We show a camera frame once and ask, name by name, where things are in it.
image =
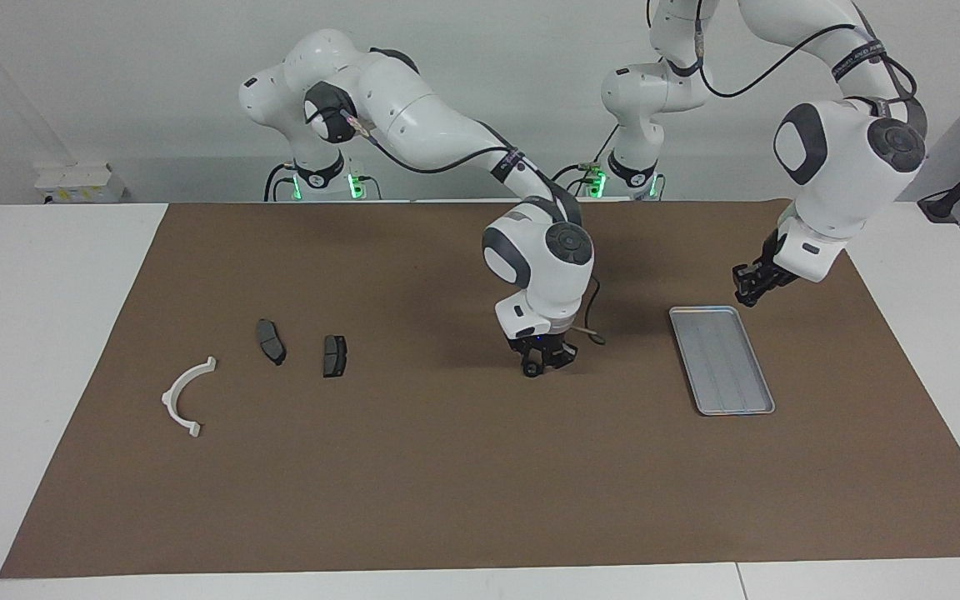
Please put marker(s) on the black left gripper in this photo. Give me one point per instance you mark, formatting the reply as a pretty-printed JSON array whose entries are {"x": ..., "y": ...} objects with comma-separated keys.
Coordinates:
[{"x": 772, "y": 267}]

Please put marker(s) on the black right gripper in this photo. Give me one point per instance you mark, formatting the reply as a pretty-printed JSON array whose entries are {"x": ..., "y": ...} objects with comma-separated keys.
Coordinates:
[{"x": 542, "y": 343}]

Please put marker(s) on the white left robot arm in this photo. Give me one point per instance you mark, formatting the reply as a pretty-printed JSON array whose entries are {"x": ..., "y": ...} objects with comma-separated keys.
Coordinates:
[{"x": 838, "y": 167}]

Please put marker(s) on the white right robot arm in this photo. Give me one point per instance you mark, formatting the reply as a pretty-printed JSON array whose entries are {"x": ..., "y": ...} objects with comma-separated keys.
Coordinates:
[{"x": 430, "y": 125}]

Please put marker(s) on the silver metal tray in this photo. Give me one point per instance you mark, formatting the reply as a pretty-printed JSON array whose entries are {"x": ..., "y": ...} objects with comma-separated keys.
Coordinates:
[{"x": 722, "y": 367}]

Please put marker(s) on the brown table mat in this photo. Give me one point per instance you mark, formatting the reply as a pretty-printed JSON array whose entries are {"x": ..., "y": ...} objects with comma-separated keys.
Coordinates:
[{"x": 480, "y": 483}]

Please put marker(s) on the short dark brake pad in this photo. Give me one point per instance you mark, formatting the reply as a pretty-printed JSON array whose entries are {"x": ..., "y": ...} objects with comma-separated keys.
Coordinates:
[{"x": 334, "y": 356}]

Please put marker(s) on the long dark brake pad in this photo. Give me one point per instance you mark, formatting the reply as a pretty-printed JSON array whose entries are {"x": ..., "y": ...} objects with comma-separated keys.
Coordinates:
[{"x": 272, "y": 342}]

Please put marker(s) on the white power strip box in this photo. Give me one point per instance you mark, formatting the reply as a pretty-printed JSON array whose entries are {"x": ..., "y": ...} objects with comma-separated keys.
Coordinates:
[{"x": 80, "y": 183}]

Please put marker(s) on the white curved plastic bracket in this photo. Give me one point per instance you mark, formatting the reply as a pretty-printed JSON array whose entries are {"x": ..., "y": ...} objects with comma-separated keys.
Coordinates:
[{"x": 168, "y": 400}]

